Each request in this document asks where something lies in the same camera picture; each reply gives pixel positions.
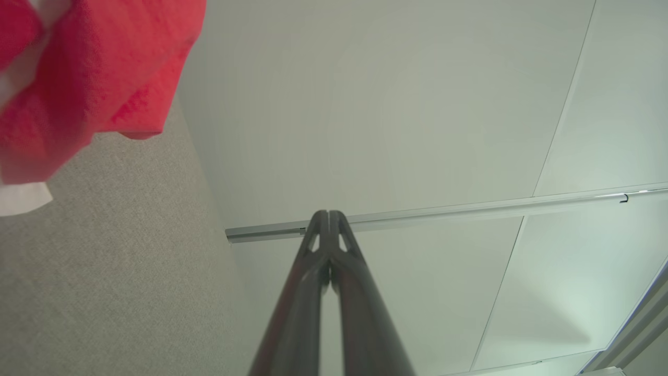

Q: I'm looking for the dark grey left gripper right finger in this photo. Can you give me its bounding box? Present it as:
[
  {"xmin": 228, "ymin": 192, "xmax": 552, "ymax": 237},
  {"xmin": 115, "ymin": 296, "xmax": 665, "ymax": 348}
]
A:
[{"xmin": 330, "ymin": 210, "xmax": 415, "ymax": 376}]

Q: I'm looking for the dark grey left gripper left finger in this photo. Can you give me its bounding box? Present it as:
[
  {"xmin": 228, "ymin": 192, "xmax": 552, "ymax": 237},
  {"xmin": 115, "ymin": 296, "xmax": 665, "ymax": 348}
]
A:
[{"xmin": 249, "ymin": 210, "xmax": 330, "ymax": 376}]

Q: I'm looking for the red Bulls basketball jersey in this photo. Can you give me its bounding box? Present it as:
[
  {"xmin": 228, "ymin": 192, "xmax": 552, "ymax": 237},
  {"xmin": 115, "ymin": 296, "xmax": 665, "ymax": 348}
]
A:
[{"xmin": 0, "ymin": 0, "xmax": 207, "ymax": 216}]

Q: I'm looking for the grey metal partition post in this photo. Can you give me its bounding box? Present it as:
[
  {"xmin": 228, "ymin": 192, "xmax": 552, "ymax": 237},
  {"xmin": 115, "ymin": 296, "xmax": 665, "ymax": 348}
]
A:
[
  {"xmin": 225, "ymin": 186, "xmax": 668, "ymax": 244},
  {"xmin": 577, "ymin": 258, "xmax": 668, "ymax": 376}
]

